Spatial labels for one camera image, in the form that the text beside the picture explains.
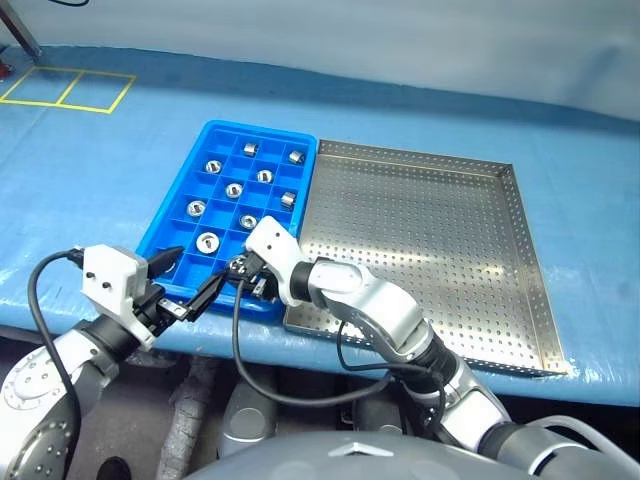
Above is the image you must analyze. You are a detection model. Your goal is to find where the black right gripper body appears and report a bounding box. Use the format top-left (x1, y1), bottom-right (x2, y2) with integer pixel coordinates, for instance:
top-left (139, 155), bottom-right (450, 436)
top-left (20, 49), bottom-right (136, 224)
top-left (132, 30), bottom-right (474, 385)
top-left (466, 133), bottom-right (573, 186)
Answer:
top-left (245, 253), bottom-right (282, 296)

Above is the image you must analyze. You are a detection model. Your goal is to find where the grey robot torso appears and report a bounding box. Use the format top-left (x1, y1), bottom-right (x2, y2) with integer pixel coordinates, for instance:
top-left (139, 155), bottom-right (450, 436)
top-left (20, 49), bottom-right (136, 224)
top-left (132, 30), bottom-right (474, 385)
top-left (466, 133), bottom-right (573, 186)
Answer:
top-left (184, 428), bottom-right (506, 480)

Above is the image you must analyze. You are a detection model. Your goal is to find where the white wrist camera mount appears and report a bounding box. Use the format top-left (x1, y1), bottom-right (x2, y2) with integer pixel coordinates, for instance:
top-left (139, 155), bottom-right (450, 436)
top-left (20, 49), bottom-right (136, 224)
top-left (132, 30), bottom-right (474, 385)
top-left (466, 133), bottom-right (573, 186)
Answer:
top-left (243, 215), bottom-right (307, 307)
top-left (81, 243), bottom-right (157, 351)

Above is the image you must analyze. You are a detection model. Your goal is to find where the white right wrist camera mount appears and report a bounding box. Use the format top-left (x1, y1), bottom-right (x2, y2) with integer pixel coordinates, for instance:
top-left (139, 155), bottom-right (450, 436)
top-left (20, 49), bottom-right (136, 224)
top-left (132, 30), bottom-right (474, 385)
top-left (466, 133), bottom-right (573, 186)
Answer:
top-left (243, 215), bottom-right (307, 307)

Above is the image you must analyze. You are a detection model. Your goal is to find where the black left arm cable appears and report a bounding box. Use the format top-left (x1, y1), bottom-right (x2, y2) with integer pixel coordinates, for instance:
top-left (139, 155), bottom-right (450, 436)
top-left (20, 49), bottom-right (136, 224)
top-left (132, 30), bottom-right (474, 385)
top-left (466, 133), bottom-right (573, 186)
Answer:
top-left (26, 246), bottom-right (86, 480)

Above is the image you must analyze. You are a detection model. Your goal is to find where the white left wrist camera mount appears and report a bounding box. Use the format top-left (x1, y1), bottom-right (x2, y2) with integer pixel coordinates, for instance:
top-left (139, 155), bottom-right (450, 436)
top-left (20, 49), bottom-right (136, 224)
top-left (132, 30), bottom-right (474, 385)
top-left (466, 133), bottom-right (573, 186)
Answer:
top-left (81, 243), bottom-right (157, 351)

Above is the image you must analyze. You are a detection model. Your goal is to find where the blue compartment tray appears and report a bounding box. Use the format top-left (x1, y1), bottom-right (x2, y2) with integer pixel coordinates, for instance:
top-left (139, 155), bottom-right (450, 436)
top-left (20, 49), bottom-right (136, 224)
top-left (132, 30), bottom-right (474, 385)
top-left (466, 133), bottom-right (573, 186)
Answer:
top-left (135, 118), bottom-right (318, 317)

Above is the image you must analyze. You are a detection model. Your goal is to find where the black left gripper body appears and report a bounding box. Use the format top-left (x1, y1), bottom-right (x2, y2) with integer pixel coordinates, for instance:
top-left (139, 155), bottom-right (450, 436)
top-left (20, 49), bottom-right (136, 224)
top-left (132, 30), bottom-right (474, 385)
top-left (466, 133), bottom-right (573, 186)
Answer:
top-left (131, 278), bottom-right (194, 334)

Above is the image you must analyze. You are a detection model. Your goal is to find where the perforated metal tray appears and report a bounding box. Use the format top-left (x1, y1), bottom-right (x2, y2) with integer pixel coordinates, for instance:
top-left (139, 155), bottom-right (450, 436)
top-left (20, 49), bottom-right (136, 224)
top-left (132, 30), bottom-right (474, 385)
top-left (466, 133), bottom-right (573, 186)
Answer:
top-left (282, 138), bottom-right (571, 377)

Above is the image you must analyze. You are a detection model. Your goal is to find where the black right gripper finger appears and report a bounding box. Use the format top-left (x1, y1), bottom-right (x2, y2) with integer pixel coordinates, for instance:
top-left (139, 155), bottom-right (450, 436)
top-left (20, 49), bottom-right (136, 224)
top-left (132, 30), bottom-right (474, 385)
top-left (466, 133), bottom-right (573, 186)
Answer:
top-left (244, 285), bottom-right (279, 305)
top-left (225, 253), bottom-right (255, 277)

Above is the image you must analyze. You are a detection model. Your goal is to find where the grey metal pole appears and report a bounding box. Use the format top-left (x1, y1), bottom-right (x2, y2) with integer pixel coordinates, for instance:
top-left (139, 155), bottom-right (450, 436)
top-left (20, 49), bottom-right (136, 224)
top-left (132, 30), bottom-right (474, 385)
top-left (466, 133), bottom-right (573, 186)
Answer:
top-left (0, 0), bottom-right (42, 57)

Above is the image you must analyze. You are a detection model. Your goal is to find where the dark rough cylinder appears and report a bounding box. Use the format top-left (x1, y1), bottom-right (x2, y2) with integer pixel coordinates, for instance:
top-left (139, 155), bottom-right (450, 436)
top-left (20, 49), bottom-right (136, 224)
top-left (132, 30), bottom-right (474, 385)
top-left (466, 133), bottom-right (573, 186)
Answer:
top-left (154, 354), bottom-right (222, 480)

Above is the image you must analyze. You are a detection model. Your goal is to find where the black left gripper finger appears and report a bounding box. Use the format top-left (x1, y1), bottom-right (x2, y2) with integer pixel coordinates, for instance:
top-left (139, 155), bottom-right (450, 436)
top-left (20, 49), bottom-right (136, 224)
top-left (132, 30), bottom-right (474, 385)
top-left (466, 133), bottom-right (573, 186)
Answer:
top-left (179, 269), bottom-right (231, 323)
top-left (148, 245), bottom-right (185, 278)

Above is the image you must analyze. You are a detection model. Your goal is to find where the grey rounded shape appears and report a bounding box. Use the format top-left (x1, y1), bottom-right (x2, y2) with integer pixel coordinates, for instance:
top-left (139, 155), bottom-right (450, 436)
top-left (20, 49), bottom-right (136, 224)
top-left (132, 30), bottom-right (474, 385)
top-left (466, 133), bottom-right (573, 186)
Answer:
top-left (219, 379), bottom-right (279, 457)

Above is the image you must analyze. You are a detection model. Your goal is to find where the blue plastic table cover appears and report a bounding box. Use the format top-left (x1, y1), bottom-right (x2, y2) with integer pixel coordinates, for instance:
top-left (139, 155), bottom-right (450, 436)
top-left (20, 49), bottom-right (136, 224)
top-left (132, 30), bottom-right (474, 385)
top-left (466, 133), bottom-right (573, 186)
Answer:
top-left (0, 44), bottom-right (640, 417)

